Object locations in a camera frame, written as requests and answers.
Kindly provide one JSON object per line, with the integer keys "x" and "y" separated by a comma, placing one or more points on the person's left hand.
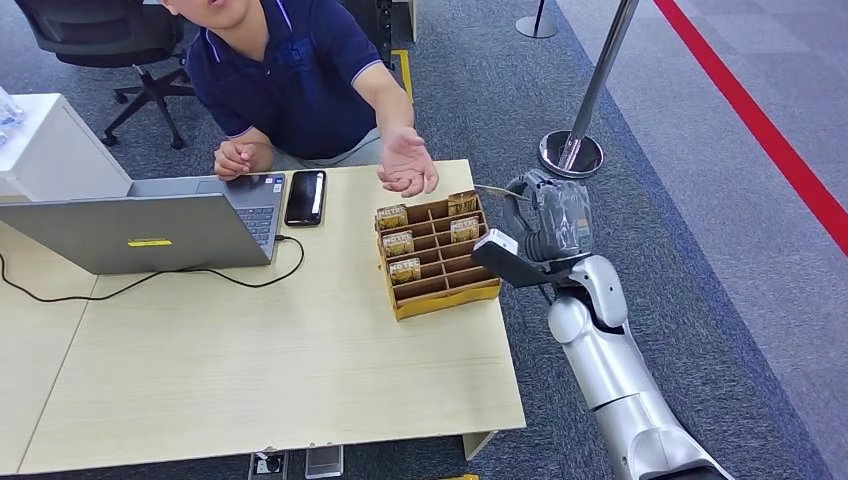
{"x": 407, "y": 162}

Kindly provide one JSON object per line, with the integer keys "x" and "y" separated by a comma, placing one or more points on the person's right hand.
{"x": 235, "y": 160}

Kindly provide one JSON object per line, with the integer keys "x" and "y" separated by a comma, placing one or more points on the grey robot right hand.
{"x": 563, "y": 218}

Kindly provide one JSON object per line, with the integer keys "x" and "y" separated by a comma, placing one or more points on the gold hotel card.
{"x": 493, "y": 191}
{"x": 404, "y": 270}
{"x": 462, "y": 203}
{"x": 397, "y": 243}
{"x": 464, "y": 229}
{"x": 392, "y": 216}

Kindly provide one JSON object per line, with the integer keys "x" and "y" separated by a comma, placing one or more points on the person's left forearm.
{"x": 387, "y": 99}

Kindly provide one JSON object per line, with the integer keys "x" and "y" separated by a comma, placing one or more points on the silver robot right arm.
{"x": 616, "y": 378}

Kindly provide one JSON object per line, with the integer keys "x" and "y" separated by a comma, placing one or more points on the person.
{"x": 298, "y": 79}

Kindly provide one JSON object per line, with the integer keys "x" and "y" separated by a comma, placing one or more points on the brown cardboard card holder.
{"x": 437, "y": 265}

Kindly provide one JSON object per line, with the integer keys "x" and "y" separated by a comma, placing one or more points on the black smartphone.
{"x": 305, "y": 197}

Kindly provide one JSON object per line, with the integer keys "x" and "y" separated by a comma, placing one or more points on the grey laptop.
{"x": 132, "y": 232}

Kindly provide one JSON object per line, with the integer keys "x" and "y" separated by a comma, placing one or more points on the white furniture panel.
{"x": 411, "y": 16}

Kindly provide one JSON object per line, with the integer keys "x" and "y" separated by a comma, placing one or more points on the white cabinet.
{"x": 60, "y": 152}

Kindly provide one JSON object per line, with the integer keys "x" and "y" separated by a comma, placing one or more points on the black office chair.
{"x": 99, "y": 33}

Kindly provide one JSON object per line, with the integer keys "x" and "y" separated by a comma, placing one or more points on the clear plastic bag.
{"x": 8, "y": 116}

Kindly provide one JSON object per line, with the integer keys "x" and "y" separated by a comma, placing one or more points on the pale wooden table leg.
{"x": 477, "y": 445}

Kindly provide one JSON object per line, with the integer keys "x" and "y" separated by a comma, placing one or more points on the yellow object on floor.
{"x": 460, "y": 478}

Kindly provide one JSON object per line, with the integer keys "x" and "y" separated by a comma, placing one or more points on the floor power socket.
{"x": 268, "y": 465}

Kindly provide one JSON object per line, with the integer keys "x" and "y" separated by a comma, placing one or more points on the chrome stanchion post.
{"x": 535, "y": 26}
{"x": 571, "y": 154}

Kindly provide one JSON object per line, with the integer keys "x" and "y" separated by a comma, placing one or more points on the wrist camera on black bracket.
{"x": 507, "y": 262}

